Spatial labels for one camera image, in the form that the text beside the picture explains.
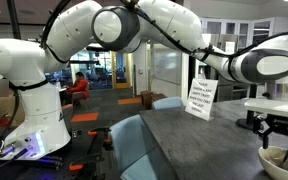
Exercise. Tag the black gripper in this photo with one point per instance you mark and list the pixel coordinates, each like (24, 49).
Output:
(280, 125)

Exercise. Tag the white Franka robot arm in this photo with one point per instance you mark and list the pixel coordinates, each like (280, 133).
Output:
(34, 110)

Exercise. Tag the white round bowl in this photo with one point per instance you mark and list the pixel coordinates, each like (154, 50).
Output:
(270, 165)

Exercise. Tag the white paper sign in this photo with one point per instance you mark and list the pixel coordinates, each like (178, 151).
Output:
(201, 98)

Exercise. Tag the white glass door cabinets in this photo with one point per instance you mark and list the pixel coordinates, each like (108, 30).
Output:
(237, 30)

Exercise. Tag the small light blue chair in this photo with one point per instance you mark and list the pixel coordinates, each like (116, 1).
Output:
(167, 102)

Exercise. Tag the brown wooden bench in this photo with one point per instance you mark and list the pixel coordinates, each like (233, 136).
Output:
(149, 98)

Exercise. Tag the large light blue chair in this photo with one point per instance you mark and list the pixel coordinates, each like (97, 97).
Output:
(132, 146)

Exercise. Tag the black stand with orange clamps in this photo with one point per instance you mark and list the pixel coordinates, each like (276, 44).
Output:
(95, 146)

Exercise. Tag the person in red jacket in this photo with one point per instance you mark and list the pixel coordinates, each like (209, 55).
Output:
(79, 87)

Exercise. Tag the person in beige top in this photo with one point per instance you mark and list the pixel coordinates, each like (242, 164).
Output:
(4, 108)

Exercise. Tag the black ceiling pillar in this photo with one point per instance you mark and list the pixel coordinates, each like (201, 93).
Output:
(14, 18)

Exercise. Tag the black table pedestal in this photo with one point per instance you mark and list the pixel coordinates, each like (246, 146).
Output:
(249, 115)

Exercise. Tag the wall whiteboard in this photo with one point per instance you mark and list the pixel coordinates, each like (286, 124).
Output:
(165, 63)

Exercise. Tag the yellow door frame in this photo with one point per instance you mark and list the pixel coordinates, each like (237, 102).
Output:
(120, 85)

